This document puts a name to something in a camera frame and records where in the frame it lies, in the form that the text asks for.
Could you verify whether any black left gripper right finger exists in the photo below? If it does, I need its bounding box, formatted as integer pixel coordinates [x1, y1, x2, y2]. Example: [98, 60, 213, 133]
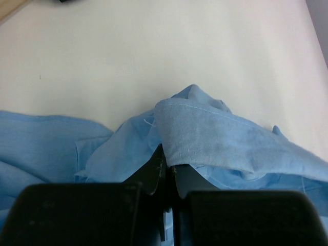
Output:
[171, 165, 327, 245]

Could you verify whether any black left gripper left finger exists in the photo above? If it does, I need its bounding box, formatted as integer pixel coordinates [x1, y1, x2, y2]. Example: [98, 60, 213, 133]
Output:
[1, 146, 167, 245]

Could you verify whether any light blue shirt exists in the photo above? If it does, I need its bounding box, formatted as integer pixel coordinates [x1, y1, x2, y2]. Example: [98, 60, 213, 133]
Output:
[1, 85, 327, 245]

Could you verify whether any wooden clothes rack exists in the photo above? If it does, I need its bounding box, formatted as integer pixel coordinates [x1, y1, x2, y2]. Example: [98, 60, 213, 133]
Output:
[0, 0, 30, 24]

